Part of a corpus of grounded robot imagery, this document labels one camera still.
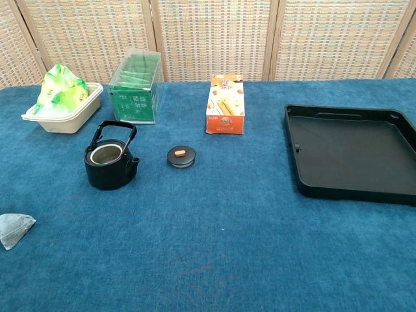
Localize white pyramid tea bag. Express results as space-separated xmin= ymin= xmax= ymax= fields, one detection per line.
xmin=0 ymin=213 xmax=37 ymax=251

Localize clear box of green tea packets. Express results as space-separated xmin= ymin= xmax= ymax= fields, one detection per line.
xmin=108 ymin=48 xmax=163 ymax=125

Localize black cast iron teapot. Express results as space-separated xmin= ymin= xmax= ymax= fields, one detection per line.
xmin=83 ymin=120 xmax=142 ymax=191

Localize black lid with orange knob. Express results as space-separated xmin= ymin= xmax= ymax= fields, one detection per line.
xmin=166 ymin=145 xmax=196 ymax=170

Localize orange biscuit box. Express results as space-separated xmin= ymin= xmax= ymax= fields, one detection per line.
xmin=205 ymin=73 xmax=246 ymax=135

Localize blue table cloth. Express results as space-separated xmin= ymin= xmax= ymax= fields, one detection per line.
xmin=0 ymin=77 xmax=416 ymax=312

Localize woven folding screen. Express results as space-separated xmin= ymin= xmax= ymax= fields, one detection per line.
xmin=0 ymin=0 xmax=416 ymax=91

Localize black square tray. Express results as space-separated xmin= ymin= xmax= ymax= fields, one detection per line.
xmin=283 ymin=103 xmax=416 ymax=207

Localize beige plastic food container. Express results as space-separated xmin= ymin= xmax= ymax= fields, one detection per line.
xmin=21 ymin=82 xmax=104 ymax=135

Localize green snack packets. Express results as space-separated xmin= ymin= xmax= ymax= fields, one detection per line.
xmin=34 ymin=63 xmax=89 ymax=115

